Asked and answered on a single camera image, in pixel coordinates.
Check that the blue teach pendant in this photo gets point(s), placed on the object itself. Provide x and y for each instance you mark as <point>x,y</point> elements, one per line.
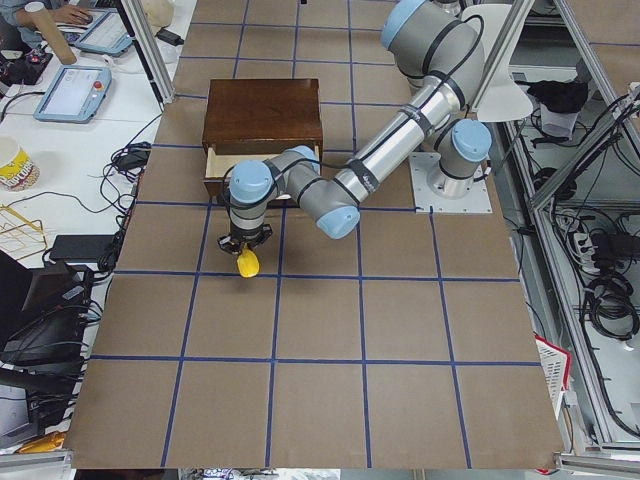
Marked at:
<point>74,95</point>
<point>105,35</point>

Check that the white popcorn paper cup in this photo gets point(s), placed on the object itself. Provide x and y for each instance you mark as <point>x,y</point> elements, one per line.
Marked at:
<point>18,172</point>

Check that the wooden drawer with brown front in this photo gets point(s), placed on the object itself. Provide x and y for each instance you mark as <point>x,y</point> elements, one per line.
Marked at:
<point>253,183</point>

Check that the white chair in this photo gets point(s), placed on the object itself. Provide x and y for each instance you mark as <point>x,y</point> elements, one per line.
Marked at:
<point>499,98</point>

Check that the yellow plastic corn cob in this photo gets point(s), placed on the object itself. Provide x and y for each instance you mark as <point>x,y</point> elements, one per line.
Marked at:
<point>248,264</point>

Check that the dark brown wooden cabinet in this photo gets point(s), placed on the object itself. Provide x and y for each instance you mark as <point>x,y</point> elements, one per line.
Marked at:
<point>259,116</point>

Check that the red white plastic basket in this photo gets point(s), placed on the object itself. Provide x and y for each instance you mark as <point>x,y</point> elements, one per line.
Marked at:
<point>556,365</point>

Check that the black power adapter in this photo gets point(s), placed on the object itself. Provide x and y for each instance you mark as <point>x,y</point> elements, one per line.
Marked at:
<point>169,37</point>

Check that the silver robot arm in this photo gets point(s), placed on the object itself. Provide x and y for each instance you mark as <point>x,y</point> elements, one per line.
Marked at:
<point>443,52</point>

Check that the person's hand on mouse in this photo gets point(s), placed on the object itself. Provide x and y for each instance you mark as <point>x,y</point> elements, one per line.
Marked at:
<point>71,15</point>

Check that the cardboard tube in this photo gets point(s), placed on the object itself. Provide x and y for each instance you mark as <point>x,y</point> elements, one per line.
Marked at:
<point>47,26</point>

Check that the gold wire rack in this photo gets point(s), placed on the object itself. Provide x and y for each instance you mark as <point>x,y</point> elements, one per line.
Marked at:
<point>20,237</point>

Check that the blue teach pendant near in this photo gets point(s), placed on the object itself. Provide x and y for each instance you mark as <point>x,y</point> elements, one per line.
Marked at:
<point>74,95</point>

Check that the blue teach pendant far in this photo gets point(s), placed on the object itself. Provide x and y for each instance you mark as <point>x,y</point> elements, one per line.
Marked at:
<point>105,35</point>

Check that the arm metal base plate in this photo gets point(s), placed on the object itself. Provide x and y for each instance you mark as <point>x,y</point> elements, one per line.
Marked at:
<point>434,192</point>

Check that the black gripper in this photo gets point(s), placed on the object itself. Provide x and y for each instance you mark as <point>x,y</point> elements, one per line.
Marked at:
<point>243,239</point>

